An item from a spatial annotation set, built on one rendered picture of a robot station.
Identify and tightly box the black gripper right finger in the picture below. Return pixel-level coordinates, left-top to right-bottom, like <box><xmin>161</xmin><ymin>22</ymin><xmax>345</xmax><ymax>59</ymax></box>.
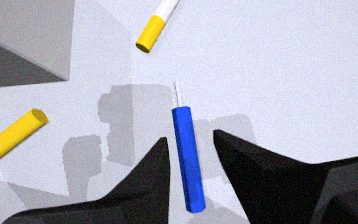
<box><xmin>213</xmin><ymin>129</ymin><xmax>358</xmax><ymax>224</ymax></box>

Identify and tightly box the white cylinder with yellow end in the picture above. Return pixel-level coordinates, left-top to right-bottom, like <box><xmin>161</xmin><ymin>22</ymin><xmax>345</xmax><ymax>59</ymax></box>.
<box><xmin>135</xmin><ymin>0</ymin><xmax>180</xmax><ymax>53</ymax></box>

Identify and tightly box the blue stylus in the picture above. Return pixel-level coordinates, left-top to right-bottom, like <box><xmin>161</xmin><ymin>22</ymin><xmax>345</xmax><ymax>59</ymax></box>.
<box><xmin>172</xmin><ymin>80</ymin><xmax>206</xmax><ymax>214</ymax></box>

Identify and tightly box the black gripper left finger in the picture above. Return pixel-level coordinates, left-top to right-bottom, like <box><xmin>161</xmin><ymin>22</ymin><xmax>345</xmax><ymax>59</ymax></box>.
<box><xmin>2</xmin><ymin>137</ymin><xmax>171</xmax><ymax>224</ymax></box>

